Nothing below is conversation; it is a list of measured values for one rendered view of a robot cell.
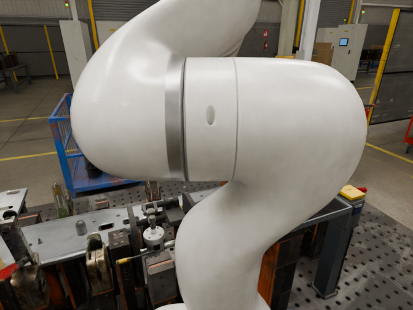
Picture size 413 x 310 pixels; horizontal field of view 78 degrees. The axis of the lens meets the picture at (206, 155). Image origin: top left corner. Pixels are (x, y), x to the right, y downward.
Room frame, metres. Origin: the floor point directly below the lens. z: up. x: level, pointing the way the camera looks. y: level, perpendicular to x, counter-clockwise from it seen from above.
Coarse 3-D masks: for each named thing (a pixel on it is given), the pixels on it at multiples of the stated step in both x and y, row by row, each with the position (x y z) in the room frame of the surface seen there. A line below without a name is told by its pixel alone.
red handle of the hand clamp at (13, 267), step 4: (20, 260) 0.48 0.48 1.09; (24, 260) 0.49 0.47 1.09; (28, 260) 0.51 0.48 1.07; (12, 264) 0.43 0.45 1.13; (16, 264) 0.44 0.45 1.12; (20, 264) 0.46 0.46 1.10; (24, 264) 0.48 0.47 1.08; (4, 268) 0.41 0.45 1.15; (8, 268) 0.41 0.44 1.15; (12, 268) 0.42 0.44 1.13; (16, 268) 0.43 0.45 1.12; (0, 272) 0.40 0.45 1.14; (4, 272) 0.40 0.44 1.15; (8, 272) 0.40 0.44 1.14; (12, 272) 0.41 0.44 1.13; (0, 276) 0.39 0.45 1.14; (4, 276) 0.39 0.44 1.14; (8, 276) 0.40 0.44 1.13
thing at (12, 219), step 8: (8, 216) 0.51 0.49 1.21; (16, 216) 0.52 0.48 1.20; (0, 224) 0.48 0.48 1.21; (8, 224) 0.48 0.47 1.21; (16, 224) 0.50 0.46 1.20; (0, 232) 0.48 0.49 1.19; (8, 232) 0.48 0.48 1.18; (16, 232) 0.49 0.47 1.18; (8, 240) 0.48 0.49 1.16; (16, 240) 0.49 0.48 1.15; (24, 240) 0.50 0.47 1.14; (16, 248) 0.49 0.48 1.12; (24, 248) 0.50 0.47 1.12; (16, 256) 0.49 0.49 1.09; (24, 256) 0.50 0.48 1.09; (32, 256) 0.51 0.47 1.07; (32, 264) 0.51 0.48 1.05
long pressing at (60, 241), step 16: (208, 192) 0.94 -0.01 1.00; (160, 208) 0.82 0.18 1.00; (48, 224) 0.73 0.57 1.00; (64, 224) 0.73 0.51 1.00; (96, 224) 0.73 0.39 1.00; (128, 224) 0.73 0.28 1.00; (0, 240) 0.65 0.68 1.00; (32, 240) 0.65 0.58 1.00; (48, 240) 0.65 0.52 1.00; (64, 240) 0.65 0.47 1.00; (80, 240) 0.65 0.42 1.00; (0, 256) 0.58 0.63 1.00; (48, 256) 0.58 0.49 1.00; (64, 256) 0.58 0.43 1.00; (80, 256) 0.59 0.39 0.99
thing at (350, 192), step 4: (344, 188) 0.72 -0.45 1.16; (348, 188) 0.72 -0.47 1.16; (352, 188) 0.72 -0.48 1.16; (340, 192) 0.70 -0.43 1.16; (344, 192) 0.69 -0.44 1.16; (348, 192) 0.69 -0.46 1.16; (352, 192) 0.69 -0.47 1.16; (356, 192) 0.69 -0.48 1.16; (360, 192) 0.69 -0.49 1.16; (348, 196) 0.67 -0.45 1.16; (352, 196) 0.67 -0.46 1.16; (356, 196) 0.67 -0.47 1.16; (360, 196) 0.68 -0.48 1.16; (352, 200) 0.66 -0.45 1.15
